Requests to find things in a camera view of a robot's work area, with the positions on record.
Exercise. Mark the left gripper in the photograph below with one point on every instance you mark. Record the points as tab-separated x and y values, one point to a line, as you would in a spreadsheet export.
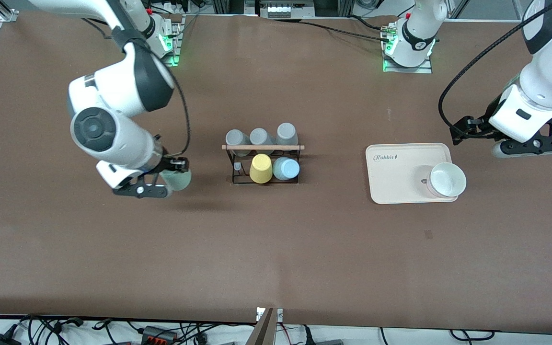
482	125

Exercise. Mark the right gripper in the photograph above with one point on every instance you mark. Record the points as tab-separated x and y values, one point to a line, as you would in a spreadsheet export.
168	164

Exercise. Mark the pale green plastic cup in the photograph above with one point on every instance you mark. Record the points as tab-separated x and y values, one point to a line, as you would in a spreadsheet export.
180	181

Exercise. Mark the light blue plastic cup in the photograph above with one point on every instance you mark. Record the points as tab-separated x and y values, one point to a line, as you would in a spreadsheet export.
286	168

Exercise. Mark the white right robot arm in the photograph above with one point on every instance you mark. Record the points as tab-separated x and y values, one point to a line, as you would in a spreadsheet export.
113	139

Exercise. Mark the white ceramic bowl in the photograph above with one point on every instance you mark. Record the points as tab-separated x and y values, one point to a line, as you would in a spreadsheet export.
446	179

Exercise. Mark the grey plastic cup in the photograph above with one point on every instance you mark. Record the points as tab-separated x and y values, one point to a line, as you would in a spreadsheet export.
286	132
259	136
236	139

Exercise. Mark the yellow plastic cup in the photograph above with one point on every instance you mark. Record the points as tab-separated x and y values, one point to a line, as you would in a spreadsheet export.
261	168

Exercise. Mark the beige plastic tray Rabbit print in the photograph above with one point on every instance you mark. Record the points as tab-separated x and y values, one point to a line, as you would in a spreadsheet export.
400	182

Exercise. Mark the black box with orange plugs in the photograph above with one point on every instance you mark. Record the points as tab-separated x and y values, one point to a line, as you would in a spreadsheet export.
158	335

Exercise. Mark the grey socket strip box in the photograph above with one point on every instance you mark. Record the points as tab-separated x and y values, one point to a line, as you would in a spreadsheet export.
285	8

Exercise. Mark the black power adapter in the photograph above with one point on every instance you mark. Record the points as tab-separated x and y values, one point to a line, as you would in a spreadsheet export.
3	339

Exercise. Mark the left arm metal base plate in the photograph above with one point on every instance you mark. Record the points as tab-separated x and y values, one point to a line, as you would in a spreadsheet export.
408	68

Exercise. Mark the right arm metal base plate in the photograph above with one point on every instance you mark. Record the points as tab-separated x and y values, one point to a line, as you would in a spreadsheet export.
175	48

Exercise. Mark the aluminium profile post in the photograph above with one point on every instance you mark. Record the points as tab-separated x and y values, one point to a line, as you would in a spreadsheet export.
262	330

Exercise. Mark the metal table corner bracket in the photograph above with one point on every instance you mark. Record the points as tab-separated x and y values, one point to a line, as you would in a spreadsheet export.
8	16

